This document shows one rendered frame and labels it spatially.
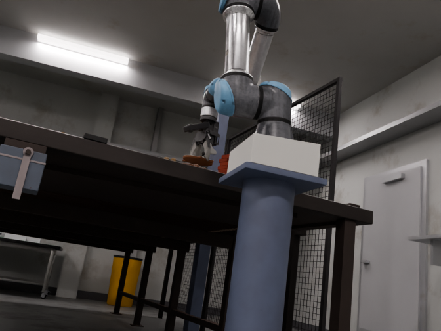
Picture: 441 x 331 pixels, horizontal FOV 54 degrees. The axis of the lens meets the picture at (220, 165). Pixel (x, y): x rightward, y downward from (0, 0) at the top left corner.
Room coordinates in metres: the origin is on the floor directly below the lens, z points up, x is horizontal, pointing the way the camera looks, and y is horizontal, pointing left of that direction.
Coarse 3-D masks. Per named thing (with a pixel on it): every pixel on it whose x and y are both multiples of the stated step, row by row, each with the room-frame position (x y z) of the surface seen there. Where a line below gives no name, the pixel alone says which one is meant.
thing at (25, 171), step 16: (16, 144) 1.28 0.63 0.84; (32, 144) 1.30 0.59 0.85; (0, 160) 1.26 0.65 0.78; (16, 160) 1.27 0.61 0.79; (32, 160) 1.29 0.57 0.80; (0, 176) 1.26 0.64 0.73; (16, 176) 1.28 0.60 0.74; (32, 176) 1.30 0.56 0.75; (16, 192) 1.28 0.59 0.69; (32, 192) 1.35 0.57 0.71
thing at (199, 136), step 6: (204, 120) 1.79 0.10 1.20; (210, 120) 1.78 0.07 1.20; (216, 120) 1.80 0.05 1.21; (210, 126) 1.79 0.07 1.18; (216, 126) 1.81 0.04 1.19; (198, 132) 1.79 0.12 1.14; (204, 132) 1.76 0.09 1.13; (210, 132) 1.77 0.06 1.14; (216, 132) 1.81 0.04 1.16; (198, 138) 1.79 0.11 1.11; (204, 138) 1.76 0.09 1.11; (216, 138) 1.80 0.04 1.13; (216, 144) 1.81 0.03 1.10
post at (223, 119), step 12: (216, 156) 3.66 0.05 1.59; (216, 168) 3.67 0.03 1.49; (204, 252) 3.67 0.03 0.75; (204, 264) 3.68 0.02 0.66; (192, 276) 3.71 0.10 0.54; (204, 276) 3.68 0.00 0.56; (192, 288) 3.67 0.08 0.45; (204, 288) 3.69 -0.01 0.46; (192, 300) 3.65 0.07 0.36; (192, 312) 3.66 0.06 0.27; (192, 324) 3.67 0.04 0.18
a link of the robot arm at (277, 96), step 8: (264, 88) 1.31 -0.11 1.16; (272, 88) 1.31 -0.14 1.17; (280, 88) 1.31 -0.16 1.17; (288, 88) 1.33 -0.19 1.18; (264, 96) 1.30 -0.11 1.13; (272, 96) 1.31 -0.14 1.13; (280, 96) 1.31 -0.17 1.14; (288, 96) 1.33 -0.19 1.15; (264, 104) 1.31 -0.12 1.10; (272, 104) 1.31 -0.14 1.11; (280, 104) 1.31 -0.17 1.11; (288, 104) 1.33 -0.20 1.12; (256, 112) 1.32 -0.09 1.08; (264, 112) 1.32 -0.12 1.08; (272, 112) 1.31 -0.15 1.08; (280, 112) 1.31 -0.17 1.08; (288, 112) 1.33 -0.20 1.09
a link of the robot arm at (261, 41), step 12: (264, 0) 1.35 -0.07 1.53; (276, 0) 1.38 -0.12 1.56; (264, 12) 1.38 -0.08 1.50; (276, 12) 1.39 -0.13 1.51; (264, 24) 1.43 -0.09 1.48; (276, 24) 1.43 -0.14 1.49; (264, 36) 1.47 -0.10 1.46; (252, 48) 1.53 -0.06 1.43; (264, 48) 1.51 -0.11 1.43; (252, 60) 1.56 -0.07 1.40; (264, 60) 1.58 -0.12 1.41; (252, 72) 1.60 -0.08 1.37
